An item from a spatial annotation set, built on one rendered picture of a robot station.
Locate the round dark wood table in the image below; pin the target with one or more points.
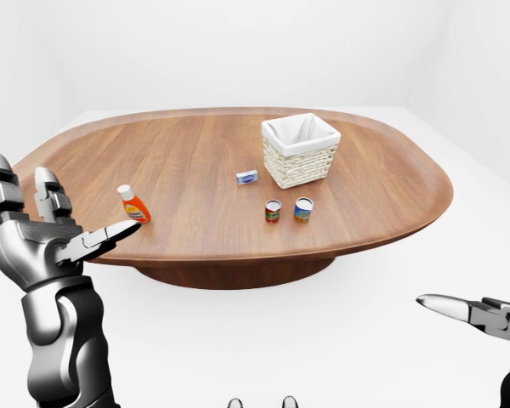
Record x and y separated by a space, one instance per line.
238 212

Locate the red green labelled tin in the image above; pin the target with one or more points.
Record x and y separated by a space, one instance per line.
273 211

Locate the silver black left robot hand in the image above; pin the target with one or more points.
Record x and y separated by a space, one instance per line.
23 244

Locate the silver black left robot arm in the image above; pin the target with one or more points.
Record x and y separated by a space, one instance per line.
68 340

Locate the small blue white box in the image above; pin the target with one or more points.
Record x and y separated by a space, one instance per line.
247 177

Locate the small dark rounded shape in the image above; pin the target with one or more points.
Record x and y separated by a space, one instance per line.
290 402
235 403

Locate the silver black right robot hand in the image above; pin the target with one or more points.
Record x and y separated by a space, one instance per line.
476 316

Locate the blue yellow labelled tin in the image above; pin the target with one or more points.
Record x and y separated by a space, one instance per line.
303 210

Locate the orange bottle with white cap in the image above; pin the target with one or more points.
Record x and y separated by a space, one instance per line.
135 206

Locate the white lined wicker basket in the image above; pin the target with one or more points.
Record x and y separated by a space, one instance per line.
299 149

